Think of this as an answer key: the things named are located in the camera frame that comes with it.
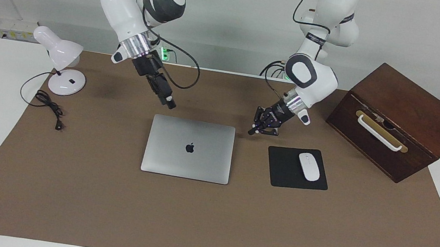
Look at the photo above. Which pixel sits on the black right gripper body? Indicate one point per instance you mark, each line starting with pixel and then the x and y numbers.
pixel 152 75

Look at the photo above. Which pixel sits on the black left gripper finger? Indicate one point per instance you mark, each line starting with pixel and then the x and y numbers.
pixel 252 131
pixel 270 132

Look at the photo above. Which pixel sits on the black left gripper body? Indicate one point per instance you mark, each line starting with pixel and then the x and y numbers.
pixel 274 116

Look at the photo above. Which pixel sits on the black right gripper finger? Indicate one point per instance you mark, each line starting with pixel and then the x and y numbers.
pixel 171 104
pixel 164 98

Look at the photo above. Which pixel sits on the silver laptop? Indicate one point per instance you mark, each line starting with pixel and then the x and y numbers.
pixel 178 161

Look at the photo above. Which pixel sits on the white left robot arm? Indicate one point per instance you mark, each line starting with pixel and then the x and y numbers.
pixel 320 73

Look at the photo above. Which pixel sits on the black mouse pad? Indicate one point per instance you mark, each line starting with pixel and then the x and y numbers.
pixel 282 173

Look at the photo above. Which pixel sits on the white computer mouse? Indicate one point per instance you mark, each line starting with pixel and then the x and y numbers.
pixel 309 167

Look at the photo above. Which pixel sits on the white desk lamp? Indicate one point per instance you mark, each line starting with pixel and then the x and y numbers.
pixel 61 50

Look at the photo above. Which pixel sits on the brown table mat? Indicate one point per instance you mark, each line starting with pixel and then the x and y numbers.
pixel 186 224

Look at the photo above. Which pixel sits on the dark wooden box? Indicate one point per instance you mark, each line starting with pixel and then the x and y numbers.
pixel 417 106

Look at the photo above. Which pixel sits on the white power strip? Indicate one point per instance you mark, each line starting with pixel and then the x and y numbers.
pixel 16 27

